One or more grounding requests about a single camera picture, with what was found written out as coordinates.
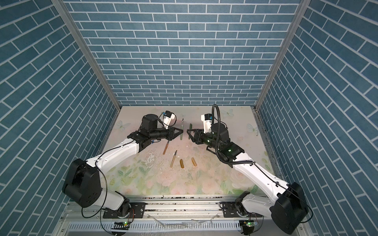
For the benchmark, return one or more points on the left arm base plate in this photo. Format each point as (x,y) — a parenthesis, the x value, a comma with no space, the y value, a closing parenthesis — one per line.
(127,211)

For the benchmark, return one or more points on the tan pen cap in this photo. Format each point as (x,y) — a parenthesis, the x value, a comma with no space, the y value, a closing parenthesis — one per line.
(194,162)

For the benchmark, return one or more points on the tan pen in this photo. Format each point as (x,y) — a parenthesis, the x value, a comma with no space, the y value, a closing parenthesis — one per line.
(173,159)

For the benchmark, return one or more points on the aluminium mounting rail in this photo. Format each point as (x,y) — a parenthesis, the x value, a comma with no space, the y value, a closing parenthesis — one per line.
(168,215)

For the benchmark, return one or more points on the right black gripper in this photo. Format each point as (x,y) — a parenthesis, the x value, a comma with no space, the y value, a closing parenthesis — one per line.
(198,132)

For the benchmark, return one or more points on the green pen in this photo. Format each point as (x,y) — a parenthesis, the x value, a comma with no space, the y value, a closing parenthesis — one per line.
(182,129)

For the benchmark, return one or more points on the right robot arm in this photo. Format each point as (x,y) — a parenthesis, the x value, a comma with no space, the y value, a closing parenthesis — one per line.
(285,203)

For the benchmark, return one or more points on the floral table mat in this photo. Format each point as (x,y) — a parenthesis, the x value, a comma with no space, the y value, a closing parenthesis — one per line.
(149,172)

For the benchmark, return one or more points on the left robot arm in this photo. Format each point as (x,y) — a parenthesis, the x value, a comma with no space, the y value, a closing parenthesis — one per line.
(82,183)

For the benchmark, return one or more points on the brown pen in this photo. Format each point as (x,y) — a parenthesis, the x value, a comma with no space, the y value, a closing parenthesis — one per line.
(166,147)

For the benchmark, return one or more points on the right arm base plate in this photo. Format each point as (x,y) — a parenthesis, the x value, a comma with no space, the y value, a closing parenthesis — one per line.
(233,210)

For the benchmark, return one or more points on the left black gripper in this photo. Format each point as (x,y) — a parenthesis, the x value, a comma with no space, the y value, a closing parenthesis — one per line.
(170,134)

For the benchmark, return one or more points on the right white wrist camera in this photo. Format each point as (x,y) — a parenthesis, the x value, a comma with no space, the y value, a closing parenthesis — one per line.
(207,120)

